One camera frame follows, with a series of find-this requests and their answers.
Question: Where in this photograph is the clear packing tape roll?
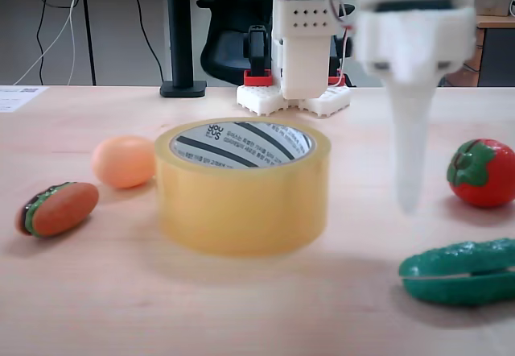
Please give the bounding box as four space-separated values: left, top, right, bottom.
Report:
154 117 332 259

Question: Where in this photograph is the beige toy egg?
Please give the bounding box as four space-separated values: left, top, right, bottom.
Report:
90 135 158 190

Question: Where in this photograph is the white printed paper sheet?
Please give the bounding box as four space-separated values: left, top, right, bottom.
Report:
0 85 50 115

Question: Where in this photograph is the green toy cucumber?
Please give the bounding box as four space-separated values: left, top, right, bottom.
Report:
398 238 515 307

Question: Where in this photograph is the black desk leg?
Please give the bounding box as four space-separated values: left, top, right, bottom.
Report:
81 0 98 87

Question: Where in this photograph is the black office chair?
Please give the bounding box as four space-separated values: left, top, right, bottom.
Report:
196 0 357 88

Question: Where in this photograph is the red toy tomato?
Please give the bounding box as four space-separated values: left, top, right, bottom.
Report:
447 138 515 209

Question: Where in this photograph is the black pole with base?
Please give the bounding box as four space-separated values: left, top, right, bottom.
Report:
159 0 208 99

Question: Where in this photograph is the white cable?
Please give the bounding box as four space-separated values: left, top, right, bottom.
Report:
6 0 100 86

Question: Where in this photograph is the toy hamburger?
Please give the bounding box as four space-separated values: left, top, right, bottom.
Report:
14 181 101 239

